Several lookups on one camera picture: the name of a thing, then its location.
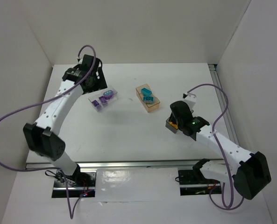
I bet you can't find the light purple lego piece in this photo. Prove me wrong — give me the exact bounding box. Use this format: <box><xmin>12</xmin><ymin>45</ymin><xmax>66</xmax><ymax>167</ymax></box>
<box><xmin>103</xmin><ymin>90</ymin><xmax>114</xmax><ymax>100</ymax></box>

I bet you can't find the dark purple lego brick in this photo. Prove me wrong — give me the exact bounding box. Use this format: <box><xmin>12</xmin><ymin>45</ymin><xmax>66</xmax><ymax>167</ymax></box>
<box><xmin>92</xmin><ymin>100</ymin><xmax>100</xmax><ymax>107</ymax></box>

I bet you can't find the long teal lego brick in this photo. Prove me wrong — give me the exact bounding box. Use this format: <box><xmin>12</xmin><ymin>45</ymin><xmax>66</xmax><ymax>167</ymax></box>
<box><xmin>143</xmin><ymin>96</ymin><xmax>154</xmax><ymax>105</ymax></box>

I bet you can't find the curved teal lego brick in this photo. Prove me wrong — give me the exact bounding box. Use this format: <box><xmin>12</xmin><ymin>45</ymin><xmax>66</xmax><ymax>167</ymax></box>
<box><xmin>141</xmin><ymin>88</ymin><xmax>152</xmax><ymax>96</ymax></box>

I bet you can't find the small purple lego brick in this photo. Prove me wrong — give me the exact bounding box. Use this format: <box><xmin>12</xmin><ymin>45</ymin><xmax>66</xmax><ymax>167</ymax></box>
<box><xmin>99</xmin><ymin>96</ymin><xmax>107</xmax><ymax>104</ymax></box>

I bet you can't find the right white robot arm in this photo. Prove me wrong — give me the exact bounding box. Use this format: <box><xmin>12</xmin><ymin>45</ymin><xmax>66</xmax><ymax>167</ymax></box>
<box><xmin>169</xmin><ymin>101</ymin><xmax>271</xmax><ymax>200</ymax></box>

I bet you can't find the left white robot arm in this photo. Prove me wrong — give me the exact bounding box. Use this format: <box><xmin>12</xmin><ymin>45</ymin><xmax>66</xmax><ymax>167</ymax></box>
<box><xmin>23</xmin><ymin>55</ymin><xmax>107</xmax><ymax>176</ymax></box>

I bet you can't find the grey plastic container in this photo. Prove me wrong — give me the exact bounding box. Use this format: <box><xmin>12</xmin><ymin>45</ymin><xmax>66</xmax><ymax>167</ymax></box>
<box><xmin>165</xmin><ymin>118</ymin><xmax>178</xmax><ymax>133</ymax></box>

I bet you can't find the clear plastic container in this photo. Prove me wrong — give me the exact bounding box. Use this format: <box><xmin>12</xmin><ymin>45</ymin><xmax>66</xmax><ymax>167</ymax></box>
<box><xmin>88</xmin><ymin>86</ymin><xmax>118</xmax><ymax>112</ymax></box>

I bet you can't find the orange plastic container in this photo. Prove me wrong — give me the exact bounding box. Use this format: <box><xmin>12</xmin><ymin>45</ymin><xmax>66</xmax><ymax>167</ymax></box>
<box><xmin>135</xmin><ymin>84</ymin><xmax>160</xmax><ymax>113</ymax></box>

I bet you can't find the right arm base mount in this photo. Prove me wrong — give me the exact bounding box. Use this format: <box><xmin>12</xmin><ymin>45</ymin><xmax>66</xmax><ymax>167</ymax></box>
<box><xmin>175</xmin><ymin>169</ymin><xmax>221</xmax><ymax>196</ymax></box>

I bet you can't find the aluminium rail right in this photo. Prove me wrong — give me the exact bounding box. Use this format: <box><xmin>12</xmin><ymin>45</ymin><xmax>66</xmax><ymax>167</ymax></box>
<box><xmin>208</xmin><ymin>63</ymin><xmax>244</xmax><ymax>165</ymax></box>

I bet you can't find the aluminium rail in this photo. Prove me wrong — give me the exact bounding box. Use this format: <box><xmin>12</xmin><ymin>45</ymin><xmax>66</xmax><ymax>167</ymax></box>
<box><xmin>26</xmin><ymin>159</ymin><xmax>203</xmax><ymax>170</ymax></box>
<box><xmin>208</xmin><ymin>63</ymin><xmax>244</xmax><ymax>165</ymax></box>

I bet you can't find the aluminium rail front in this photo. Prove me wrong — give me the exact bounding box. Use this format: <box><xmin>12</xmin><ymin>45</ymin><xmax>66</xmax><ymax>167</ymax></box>
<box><xmin>26</xmin><ymin>159</ymin><xmax>203</xmax><ymax>170</ymax></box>

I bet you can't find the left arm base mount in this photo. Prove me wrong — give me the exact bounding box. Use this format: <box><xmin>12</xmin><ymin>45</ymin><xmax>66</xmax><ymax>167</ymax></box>
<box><xmin>45</xmin><ymin>170</ymin><xmax>97</xmax><ymax>198</ymax></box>

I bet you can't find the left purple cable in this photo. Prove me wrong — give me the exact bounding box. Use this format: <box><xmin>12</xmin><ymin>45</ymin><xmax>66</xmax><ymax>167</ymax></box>
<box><xmin>0</xmin><ymin>45</ymin><xmax>97</xmax><ymax>220</ymax></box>

